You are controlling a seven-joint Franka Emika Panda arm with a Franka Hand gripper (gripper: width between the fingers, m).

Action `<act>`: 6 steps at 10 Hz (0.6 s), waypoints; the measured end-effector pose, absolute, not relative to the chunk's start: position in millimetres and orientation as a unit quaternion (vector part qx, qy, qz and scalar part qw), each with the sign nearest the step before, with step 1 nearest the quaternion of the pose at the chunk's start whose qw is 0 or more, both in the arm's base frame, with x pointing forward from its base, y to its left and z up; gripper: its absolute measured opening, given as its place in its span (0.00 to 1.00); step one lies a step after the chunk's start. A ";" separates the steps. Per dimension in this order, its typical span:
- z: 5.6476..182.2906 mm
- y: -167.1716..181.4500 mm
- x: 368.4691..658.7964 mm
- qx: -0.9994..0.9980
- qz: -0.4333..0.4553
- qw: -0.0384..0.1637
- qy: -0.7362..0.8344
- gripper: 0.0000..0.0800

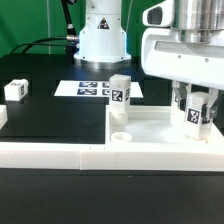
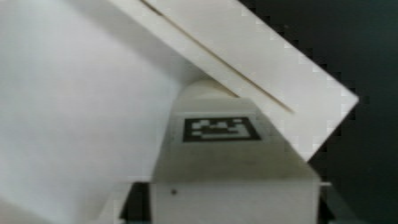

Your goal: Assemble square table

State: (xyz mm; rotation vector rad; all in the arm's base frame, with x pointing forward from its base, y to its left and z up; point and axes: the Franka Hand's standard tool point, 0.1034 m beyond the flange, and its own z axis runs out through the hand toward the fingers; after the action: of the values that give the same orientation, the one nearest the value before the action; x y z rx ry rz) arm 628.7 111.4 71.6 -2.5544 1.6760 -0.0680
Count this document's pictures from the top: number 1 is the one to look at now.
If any white U-shaped obstacle fence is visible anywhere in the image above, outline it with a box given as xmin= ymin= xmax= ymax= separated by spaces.
xmin=0 ymin=104 xmax=224 ymax=172

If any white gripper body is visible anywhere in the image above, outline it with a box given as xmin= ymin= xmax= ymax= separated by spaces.
xmin=141 ymin=28 xmax=224 ymax=90

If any white sheet with markers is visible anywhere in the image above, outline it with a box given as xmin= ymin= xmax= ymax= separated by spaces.
xmin=54 ymin=80 xmax=144 ymax=99

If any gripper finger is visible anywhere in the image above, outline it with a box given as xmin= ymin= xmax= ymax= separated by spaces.
xmin=202 ymin=88 xmax=222 ymax=121
xmin=172 ymin=81 xmax=191 ymax=111

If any white square table top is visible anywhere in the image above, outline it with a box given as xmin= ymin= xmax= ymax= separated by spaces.
xmin=104 ymin=105 xmax=224 ymax=145

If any black cable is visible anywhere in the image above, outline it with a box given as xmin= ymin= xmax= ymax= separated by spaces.
xmin=9 ymin=0 xmax=81 ymax=55

